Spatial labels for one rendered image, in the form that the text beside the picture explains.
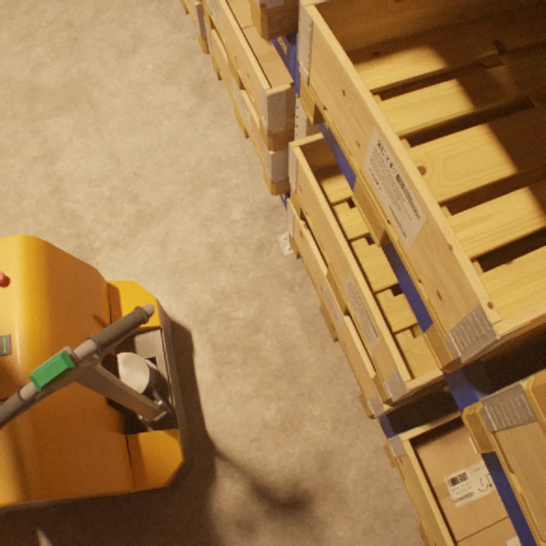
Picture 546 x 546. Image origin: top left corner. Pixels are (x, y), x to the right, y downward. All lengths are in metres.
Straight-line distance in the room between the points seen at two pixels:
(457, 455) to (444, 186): 1.02
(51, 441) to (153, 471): 0.53
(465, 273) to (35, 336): 1.21
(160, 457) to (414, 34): 1.59
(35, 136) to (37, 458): 2.01
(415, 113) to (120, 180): 1.84
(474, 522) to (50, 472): 1.33
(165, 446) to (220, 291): 0.80
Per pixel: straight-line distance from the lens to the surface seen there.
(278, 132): 1.99
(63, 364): 1.02
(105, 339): 1.08
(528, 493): 1.10
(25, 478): 1.61
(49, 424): 1.64
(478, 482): 1.98
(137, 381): 2.00
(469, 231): 1.21
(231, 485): 2.36
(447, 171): 1.26
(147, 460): 2.04
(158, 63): 3.29
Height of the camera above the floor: 2.35
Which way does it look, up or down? 69 degrees down
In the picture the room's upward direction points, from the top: 2 degrees counter-clockwise
